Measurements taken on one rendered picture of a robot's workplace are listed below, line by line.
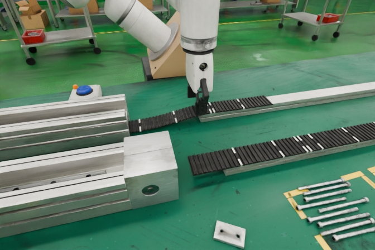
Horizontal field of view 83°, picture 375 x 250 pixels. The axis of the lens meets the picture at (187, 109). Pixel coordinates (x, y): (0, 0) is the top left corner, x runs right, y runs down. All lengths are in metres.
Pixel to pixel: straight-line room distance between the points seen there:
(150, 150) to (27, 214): 0.22
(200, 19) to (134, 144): 0.28
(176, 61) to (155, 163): 0.52
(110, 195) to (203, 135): 0.28
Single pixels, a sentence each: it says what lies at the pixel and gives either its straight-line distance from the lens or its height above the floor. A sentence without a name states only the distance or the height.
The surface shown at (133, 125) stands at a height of 0.79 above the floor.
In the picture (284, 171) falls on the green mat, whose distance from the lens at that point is 0.54.
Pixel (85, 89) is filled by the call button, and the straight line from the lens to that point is 0.69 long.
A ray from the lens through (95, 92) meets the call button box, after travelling 0.69.
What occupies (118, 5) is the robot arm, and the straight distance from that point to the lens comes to 0.86.
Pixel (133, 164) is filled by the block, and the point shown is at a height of 0.87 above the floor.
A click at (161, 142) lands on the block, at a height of 0.87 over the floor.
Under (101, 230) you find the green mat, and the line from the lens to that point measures 0.45.
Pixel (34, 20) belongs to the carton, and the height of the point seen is 0.16.
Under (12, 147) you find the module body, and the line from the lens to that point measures 0.64.
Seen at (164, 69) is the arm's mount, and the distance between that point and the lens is 0.84.
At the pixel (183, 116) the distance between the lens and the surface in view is 0.60.
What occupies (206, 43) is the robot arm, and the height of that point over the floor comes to 1.02.
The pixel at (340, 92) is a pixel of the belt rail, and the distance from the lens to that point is 0.85.
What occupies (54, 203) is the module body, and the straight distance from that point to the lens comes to 0.44.
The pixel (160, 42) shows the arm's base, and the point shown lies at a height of 0.89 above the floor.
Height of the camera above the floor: 1.17
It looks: 36 degrees down
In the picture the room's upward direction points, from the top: straight up
